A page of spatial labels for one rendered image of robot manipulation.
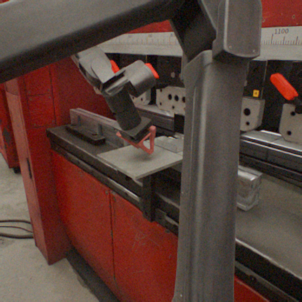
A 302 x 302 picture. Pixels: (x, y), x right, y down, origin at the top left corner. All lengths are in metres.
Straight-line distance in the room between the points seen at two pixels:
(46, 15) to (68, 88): 1.28
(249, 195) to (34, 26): 0.64
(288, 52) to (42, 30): 0.49
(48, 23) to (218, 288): 0.30
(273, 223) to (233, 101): 0.51
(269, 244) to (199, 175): 0.44
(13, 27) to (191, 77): 0.18
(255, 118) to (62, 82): 1.10
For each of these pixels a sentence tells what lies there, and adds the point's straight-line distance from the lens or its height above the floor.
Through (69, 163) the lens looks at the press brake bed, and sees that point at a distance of 1.36.
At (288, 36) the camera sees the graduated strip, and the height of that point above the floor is 1.31.
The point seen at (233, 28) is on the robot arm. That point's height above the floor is 1.31.
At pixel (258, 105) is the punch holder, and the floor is 1.16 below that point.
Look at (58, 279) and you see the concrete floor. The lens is 1.85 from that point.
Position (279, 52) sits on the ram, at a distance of 0.66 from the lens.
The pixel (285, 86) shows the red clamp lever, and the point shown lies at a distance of 0.61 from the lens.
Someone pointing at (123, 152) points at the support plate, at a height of 1.00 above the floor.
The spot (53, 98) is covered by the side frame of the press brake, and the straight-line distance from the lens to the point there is 1.53.
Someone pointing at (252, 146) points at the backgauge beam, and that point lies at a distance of 1.03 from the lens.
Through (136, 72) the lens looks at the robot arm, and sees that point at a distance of 0.66.
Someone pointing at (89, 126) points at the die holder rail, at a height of 0.92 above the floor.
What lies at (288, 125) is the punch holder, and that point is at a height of 1.13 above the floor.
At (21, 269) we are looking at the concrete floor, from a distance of 1.99.
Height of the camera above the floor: 1.30
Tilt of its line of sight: 22 degrees down
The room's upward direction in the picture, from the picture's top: straight up
